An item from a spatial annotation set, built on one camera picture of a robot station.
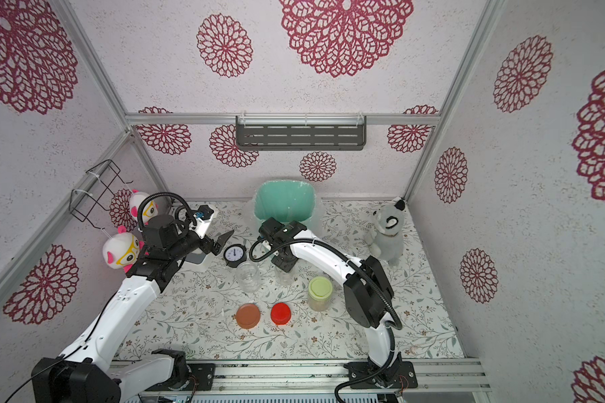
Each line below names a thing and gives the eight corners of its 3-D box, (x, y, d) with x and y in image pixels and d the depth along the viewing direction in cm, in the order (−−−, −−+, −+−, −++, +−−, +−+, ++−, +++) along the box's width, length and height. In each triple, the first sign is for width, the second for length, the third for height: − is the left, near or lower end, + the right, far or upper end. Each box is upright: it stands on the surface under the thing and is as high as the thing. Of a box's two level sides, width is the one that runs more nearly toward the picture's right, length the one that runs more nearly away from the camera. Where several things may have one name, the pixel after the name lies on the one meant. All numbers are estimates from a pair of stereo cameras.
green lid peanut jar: (308, 314, 88) (309, 299, 78) (307, 293, 93) (308, 276, 82) (330, 314, 88) (334, 299, 78) (328, 293, 93) (332, 276, 82)
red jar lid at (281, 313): (270, 325, 86) (270, 322, 84) (272, 305, 90) (271, 302, 88) (291, 325, 86) (291, 322, 84) (292, 305, 90) (292, 302, 88)
